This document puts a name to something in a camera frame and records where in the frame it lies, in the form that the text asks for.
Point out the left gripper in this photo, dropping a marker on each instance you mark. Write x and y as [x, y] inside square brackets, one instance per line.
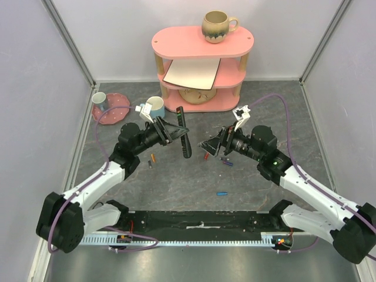
[167, 131]

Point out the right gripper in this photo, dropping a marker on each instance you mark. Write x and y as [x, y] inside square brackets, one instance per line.
[224, 141]

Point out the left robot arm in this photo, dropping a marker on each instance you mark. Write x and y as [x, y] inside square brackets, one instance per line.
[66, 218]

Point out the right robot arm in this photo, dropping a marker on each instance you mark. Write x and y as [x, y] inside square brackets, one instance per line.
[348, 226]

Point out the light blue mug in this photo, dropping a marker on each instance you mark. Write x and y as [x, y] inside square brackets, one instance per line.
[157, 106]

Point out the beige floral bowl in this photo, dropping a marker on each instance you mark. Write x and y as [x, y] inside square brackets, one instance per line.
[196, 96]

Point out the white square plate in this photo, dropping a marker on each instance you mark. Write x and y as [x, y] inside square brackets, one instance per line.
[193, 73]

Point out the pink dotted plate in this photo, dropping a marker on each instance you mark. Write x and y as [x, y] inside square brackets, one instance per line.
[119, 108]

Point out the grey small mug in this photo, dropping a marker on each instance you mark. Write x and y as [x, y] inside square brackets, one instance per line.
[99, 99]

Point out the pink three-tier shelf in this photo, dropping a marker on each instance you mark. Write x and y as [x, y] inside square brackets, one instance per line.
[187, 42]

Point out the beige ceramic mug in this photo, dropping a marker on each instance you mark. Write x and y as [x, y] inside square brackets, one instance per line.
[216, 25]

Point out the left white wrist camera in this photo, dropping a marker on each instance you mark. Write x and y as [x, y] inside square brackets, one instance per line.
[144, 112]

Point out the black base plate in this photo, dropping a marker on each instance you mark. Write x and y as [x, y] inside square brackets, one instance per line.
[143, 221]

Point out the left aluminium frame post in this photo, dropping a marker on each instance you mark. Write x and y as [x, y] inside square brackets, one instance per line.
[66, 36]

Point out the aluminium frame post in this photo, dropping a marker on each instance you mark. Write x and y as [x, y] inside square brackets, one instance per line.
[329, 32]
[66, 36]

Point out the right aluminium frame post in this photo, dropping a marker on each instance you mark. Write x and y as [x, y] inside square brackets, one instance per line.
[329, 32]

